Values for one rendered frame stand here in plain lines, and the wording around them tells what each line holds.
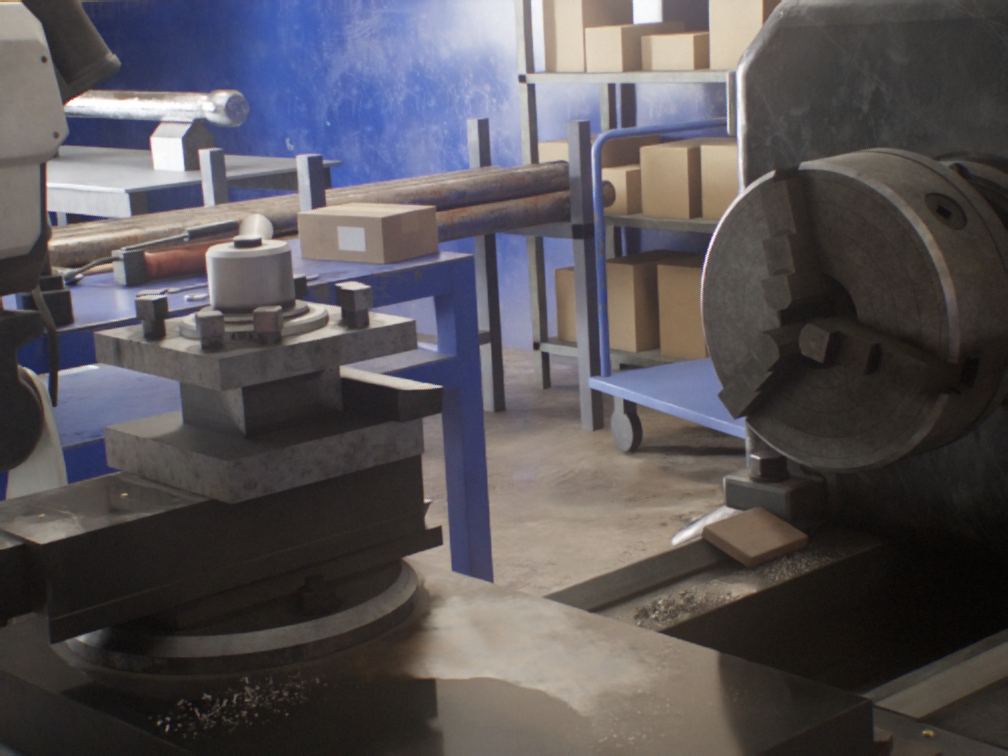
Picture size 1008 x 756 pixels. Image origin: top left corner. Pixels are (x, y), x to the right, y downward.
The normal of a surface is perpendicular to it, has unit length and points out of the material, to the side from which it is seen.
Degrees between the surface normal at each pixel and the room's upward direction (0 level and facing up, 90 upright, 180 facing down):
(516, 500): 0
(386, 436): 90
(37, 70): 88
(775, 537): 18
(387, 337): 90
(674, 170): 90
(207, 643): 50
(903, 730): 0
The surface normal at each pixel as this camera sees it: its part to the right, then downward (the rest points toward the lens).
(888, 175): 0.23, -0.84
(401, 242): 0.78, 0.08
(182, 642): -0.18, -0.47
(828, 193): -0.73, 0.18
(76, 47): 0.49, 0.04
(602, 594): 0.44, -0.61
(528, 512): -0.06, -0.98
